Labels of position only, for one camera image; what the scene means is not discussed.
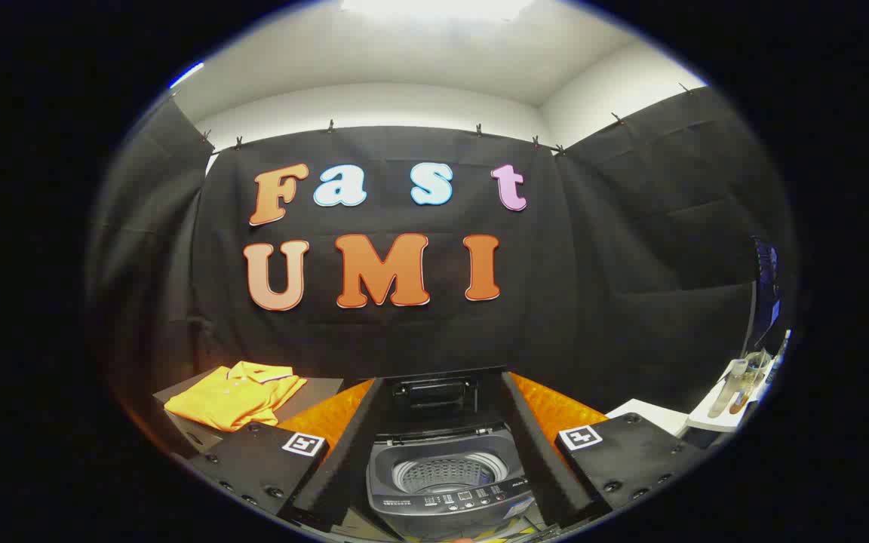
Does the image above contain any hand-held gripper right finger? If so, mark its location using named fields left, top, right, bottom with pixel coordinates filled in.
left=499, top=371, right=707, bottom=529

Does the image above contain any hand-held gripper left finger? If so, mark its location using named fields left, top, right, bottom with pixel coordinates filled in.
left=189, top=377, right=386, bottom=530

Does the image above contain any grey washing machine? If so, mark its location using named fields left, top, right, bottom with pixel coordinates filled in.
left=367, top=422, right=538, bottom=541

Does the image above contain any orange polo shirt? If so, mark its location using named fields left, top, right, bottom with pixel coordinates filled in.
left=164, top=361, right=308, bottom=432

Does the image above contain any grey board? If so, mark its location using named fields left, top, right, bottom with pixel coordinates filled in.
left=152, top=368, right=345, bottom=457

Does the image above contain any white box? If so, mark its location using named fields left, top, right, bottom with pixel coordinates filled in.
left=606, top=399, right=689, bottom=437

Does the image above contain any black backdrop cloth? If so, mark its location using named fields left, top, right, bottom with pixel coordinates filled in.
left=88, top=87, right=794, bottom=453

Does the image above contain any clear plastic bottle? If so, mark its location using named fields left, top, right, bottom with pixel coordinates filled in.
left=708, top=359, right=746, bottom=418

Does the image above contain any amber liquid bottle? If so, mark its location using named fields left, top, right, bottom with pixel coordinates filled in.
left=731, top=353, right=770, bottom=413

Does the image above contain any dark monitor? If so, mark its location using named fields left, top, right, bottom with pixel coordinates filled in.
left=750, top=236, right=784, bottom=355

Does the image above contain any row of cloth clips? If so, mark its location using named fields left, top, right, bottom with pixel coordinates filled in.
left=169, top=83, right=693, bottom=156

